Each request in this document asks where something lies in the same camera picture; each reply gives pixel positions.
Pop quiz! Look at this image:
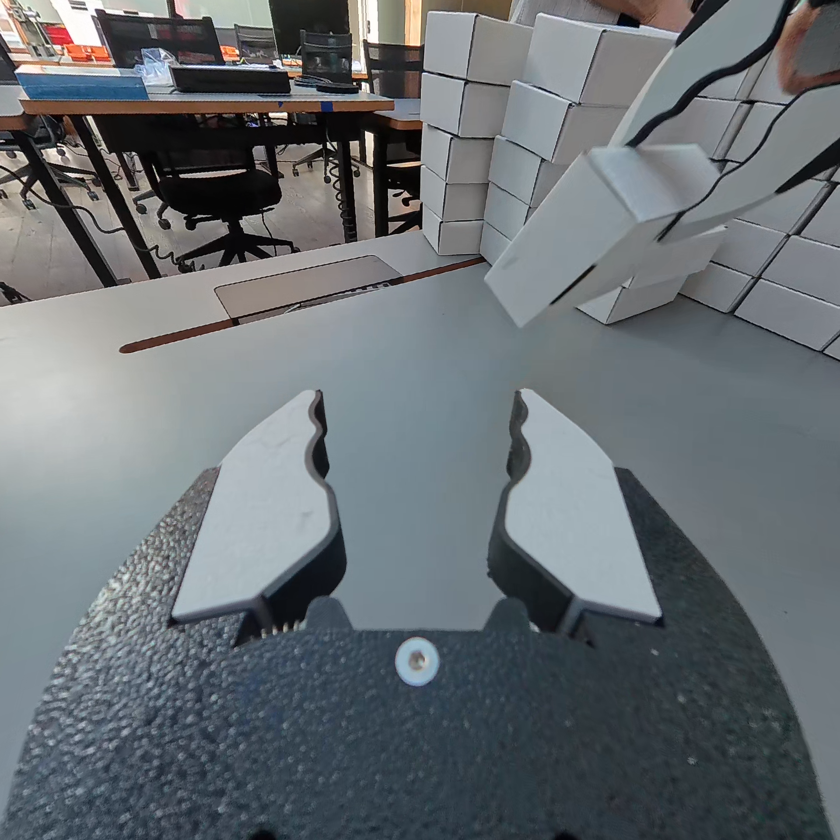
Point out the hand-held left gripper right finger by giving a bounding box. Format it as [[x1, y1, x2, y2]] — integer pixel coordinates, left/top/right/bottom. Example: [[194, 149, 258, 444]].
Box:
[[487, 388, 664, 636]]

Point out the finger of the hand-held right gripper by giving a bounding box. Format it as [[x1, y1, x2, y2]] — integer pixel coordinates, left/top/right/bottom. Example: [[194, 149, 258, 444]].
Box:
[[610, 0, 798, 148], [659, 82, 840, 245]]

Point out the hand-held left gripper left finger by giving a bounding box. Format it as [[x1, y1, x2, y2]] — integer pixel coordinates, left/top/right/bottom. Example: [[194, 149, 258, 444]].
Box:
[[171, 389, 347, 645]]

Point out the white cardboard box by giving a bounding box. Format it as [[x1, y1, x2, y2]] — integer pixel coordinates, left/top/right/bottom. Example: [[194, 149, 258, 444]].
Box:
[[484, 143, 729, 329]]

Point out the blue flat box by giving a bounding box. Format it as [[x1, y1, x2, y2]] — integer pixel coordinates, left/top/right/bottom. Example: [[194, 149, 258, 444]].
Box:
[[14, 66, 151, 101]]

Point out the stack of white folded boxes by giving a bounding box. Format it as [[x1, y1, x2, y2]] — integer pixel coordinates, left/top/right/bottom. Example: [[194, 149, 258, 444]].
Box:
[[420, 10, 840, 362]]

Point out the wood-edged office desk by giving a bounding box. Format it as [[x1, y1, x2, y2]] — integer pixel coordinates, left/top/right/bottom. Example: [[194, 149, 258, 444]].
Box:
[[374, 98, 424, 237], [18, 92, 396, 284]]

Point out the black mesh office chair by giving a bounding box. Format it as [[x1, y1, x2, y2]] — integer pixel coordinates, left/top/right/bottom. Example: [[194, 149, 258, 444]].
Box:
[[95, 8, 226, 68], [363, 39, 424, 234], [292, 29, 362, 185]]

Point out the black computer monitor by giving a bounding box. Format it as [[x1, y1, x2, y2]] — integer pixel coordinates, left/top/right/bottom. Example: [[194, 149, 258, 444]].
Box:
[[269, 0, 352, 59]]

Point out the black flat device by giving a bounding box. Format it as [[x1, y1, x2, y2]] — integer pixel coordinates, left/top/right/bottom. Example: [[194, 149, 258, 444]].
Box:
[[169, 63, 293, 95]]

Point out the clear plastic bag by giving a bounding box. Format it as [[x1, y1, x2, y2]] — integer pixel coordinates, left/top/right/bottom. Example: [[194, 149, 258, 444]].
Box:
[[134, 47, 179, 83]]

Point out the grey table cable cover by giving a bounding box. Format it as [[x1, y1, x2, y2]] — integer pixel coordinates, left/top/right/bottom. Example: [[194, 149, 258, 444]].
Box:
[[215, 255, 403, 321]]

